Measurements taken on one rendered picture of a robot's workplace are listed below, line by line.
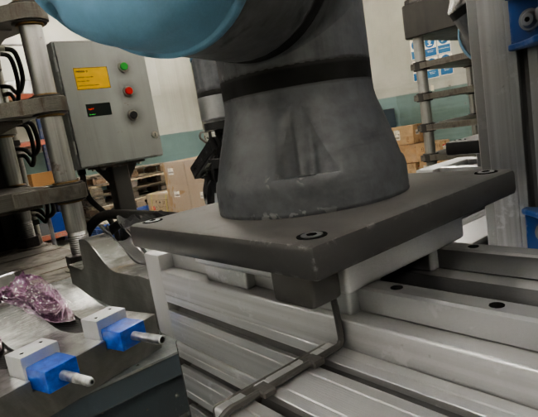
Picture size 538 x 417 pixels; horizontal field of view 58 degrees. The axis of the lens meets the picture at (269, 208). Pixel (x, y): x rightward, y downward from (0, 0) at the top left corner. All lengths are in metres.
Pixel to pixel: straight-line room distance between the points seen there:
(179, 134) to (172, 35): 8.67
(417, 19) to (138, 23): 4.74
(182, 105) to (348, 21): 8.69
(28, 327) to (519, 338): 0.70
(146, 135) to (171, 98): 7.19
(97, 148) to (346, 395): 1.49
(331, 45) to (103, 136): 1.40
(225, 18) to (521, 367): 0.21
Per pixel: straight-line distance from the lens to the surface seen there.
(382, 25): 8.31
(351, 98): 0.35
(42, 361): 0.68
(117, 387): 0.74
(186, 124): 9.02
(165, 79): 8.94
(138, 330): 0.71
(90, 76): 1.71
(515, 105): 0.49
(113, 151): 1.70
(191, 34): 0.24
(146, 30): 0.23
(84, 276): 1.18
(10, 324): 0.83
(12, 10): 1.56
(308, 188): 0.32
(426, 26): 4.89
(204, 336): 0.47
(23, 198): 1.54
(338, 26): 0.35
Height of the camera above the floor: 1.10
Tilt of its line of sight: 9 degrees down
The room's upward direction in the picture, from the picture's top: 9 degrees counter-clockwise
